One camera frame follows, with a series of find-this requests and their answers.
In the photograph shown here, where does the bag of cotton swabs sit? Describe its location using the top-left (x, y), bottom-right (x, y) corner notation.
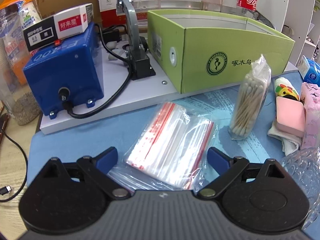
top-left (228, 55), bottom-right (272, 140)

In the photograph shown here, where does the stack of zip bags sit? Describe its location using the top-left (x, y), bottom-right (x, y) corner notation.
top-left (107, 102), bottom-right (217, 192)

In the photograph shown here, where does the white sock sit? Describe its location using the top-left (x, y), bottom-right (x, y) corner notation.
top-left (267, 120), bottom-right (302, 156)

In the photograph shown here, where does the pink sponge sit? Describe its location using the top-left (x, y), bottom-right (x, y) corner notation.
top-left (276, 96), bottom-right (305, 138)

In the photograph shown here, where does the pink tissue pack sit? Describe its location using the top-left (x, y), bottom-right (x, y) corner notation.
top-left (300, 82), bottom-right (319, 149)

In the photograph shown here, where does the blue table mat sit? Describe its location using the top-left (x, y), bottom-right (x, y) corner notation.
top-left (26, 69), bottom-right (320, 240)

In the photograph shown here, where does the bubble wrap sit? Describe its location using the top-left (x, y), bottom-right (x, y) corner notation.
top-left (280, 147), bottom-right (320, 230)

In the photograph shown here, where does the blue machine box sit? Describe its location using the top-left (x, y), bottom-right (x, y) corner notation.
top-left (23, 23), bottom-right (104, 119)

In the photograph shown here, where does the white base board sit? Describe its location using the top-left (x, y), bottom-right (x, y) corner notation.
top-left (39, 47), bottom-right (301, 136)

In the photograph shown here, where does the green cardboard box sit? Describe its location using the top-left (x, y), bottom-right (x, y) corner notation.
top-left (148, 9), bottom-right (295, 94)

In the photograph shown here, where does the blue tissue pack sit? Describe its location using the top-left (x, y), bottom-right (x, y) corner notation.
top-left (297, 55), bottom-right (320, 87)

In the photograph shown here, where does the clear plastic container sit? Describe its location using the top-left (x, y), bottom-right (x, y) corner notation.
top-left (1, 3), bottom-right (41, 126)

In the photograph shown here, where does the white pen refill box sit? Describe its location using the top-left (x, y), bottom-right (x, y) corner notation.
top-left (23, 3), bottom-right (94, 52)

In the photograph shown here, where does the white shelf unit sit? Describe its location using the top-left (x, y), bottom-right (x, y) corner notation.
top-left (284, 0), bottom-right (319, 66)

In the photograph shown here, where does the blue white tissue bag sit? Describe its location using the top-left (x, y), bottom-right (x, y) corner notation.
top-left (19, 1), bottom-right (42, 29)

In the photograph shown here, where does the black power cable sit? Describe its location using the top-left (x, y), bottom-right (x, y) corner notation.
top-left (58, 23), bottom-right (141, 119)

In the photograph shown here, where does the black usb cable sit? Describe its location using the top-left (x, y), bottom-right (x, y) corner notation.
top-left (0, 129), bottom-right (29, 203)

